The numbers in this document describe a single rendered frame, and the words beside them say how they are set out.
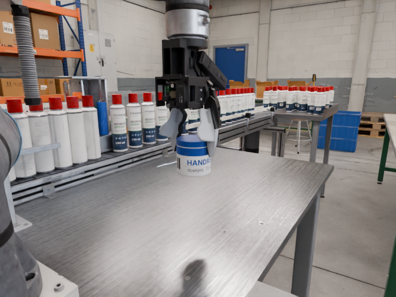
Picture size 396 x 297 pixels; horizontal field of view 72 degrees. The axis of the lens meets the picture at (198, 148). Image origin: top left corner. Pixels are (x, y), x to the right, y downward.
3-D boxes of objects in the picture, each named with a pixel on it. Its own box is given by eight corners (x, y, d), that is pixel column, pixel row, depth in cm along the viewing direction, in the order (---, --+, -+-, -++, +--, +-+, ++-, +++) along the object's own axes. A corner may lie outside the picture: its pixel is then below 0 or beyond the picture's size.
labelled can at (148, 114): (149, 141, 116) (147, 92, 111) (158, 143, 113) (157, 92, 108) (140, 144, 112) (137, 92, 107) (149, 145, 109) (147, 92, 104)
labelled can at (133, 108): (135, 145, 110) (133, 92, 105) (145, 147, 107) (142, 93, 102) (125, 147, 106) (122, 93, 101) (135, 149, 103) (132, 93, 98)
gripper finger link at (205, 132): (197, 162, 49) (182, 112, 48) (213, 155, 54) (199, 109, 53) (211, 159, 47) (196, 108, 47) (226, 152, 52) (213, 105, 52)
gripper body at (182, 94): (154, 110, 49) (152, 38, 46) (181, 106, 56) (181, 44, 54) (190, 113, 45) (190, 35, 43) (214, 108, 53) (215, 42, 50)
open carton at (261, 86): (252, 98, 577) (253, 79, 568) (260, 96, 611) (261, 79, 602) (272, 98, 553) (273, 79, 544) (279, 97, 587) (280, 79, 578)
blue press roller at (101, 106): (105, 144, 102) (102, 99, 98) (111, 145, 100) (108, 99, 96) (98, 145, 99) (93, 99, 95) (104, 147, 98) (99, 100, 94)
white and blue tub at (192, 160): (188, 164, 61) (188, 133, 59) (217, 170, 57) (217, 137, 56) (170, 173, 55) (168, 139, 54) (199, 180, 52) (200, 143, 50)
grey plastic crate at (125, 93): (133, 109, 326) (132, 90, 320) (161, 111, 307) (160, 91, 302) (92, 115, 274) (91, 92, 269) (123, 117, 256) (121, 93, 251)
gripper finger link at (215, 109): (200, 133, 52) (187, 89, 52) (205, 132, 54) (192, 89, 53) (221, 127, 50) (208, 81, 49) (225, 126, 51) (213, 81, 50)
